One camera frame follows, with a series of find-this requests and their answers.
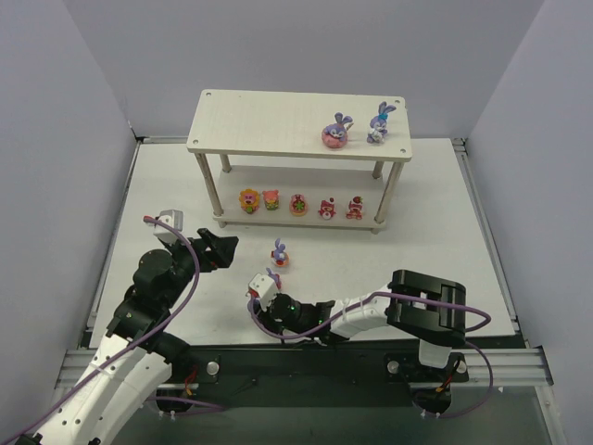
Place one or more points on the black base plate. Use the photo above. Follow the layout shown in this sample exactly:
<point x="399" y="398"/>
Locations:
<point x="352" y="375"/>

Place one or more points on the aluminium frame rail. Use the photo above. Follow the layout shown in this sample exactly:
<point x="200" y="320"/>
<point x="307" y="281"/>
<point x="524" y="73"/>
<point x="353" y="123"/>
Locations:
<point x="510" y="367"/>

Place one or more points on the pink bear clover toy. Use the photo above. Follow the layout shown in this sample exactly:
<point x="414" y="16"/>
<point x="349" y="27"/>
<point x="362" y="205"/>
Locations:
<point x="298" y="205"/>

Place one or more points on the orange lion toy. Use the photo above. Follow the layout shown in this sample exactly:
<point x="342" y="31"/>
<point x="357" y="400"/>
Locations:
<point x="249" y="200"/>

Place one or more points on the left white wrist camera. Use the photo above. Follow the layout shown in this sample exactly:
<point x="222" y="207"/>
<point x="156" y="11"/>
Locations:
<point x="167" y="222"/>

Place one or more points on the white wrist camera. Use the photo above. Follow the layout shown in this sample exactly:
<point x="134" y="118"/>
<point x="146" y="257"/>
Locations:
<point x="263" y="290"/>
<point x="167" y="222"/>

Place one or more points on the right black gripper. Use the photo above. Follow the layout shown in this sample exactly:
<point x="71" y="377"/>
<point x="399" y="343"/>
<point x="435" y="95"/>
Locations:
<point x="268" y="313"/>

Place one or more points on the red white strawberry toy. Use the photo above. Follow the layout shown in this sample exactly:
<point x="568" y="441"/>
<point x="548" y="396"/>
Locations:
<point x="355" y="208"/>

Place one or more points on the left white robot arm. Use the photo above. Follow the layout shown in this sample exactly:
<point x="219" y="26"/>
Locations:
<point x="135" y="355"/>

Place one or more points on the pink bear burger toy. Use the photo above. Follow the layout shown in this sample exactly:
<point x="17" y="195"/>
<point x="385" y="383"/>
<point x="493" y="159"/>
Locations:
<point x="271" y="199"/>

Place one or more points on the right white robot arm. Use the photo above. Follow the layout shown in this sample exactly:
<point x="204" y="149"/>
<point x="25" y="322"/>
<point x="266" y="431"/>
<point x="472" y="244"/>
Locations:
<point x="420" y="305"/>

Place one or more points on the wooden two-tier shelf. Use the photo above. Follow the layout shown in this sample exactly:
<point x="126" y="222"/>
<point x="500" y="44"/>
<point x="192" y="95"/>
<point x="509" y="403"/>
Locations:
<point x="272" y="140"/>

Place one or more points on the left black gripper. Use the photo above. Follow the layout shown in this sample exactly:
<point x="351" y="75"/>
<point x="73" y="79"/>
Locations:
<point x="209" y="253"/>

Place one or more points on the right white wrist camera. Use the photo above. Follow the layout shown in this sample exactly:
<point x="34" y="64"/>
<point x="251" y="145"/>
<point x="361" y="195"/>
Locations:
<point x="263" y="290"/>

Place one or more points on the purple bunny pink cake toy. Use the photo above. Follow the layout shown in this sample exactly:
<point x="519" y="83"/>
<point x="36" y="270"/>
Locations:
<point x="334" y="136"/>

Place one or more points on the red white bear toy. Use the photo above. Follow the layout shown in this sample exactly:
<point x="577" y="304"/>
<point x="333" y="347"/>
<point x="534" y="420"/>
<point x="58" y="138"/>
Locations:
<point x="327" y="209"/>

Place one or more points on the purple bunny blue ears toy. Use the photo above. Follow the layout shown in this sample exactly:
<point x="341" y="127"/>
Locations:
<point x="378" y="124"/>

